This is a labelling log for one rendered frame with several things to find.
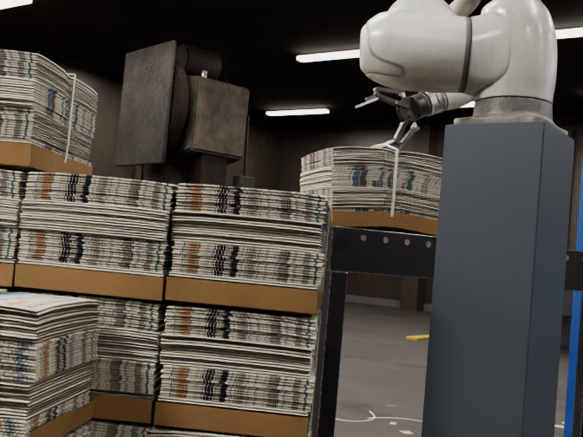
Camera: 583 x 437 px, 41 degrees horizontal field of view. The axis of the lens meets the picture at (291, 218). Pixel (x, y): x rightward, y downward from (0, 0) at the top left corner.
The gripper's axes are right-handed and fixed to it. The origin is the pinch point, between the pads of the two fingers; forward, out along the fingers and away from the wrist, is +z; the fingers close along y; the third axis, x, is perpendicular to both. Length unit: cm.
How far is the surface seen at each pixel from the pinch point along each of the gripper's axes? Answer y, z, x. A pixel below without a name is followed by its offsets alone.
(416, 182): 20.0, -1.7, -14.0
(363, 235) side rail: 26.3, 23.2, -22.8
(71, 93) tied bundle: -32, 82, -42
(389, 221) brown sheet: 27.0, 11.1, -14.6
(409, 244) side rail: 33.9, 11.1, -22.5
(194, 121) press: -61, -77, 563
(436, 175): 20.5, -8.5, -13.9
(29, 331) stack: 8, 106, -94
